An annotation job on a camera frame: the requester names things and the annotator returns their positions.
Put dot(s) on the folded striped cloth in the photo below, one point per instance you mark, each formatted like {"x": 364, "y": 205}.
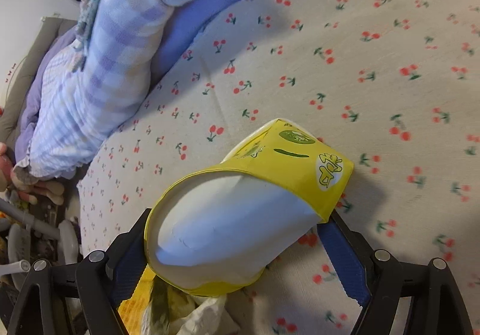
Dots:
{"x": 84, "y": 30}

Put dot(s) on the grey bed headboard cushion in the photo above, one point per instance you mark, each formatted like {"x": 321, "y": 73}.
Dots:
{"x": 51, "y": 29}

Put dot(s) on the pink plush monkey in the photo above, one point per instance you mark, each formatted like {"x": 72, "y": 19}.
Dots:
{"x": 28, "y": 188}

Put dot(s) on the cherry print tablecloth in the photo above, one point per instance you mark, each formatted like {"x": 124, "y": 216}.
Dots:
{"x": 391, "y": 84}

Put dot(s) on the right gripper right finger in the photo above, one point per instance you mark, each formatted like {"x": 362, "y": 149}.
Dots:
{"x": 378, "y": 281}

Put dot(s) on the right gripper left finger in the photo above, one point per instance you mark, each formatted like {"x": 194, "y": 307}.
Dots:
{"x": 82, "y": 297}

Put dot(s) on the white paper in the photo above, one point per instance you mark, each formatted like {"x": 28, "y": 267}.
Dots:
{"x": 209, "y": 317}

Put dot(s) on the yellow snack wrapper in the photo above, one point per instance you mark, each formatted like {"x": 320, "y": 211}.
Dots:
{"x": 155, "y": 307}

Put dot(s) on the checked blue duvet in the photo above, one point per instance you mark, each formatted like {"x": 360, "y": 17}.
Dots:
{"x": 79, "y": 110}

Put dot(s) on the yellow paper cup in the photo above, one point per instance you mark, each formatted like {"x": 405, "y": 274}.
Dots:
{"x": 214, "y": 231}

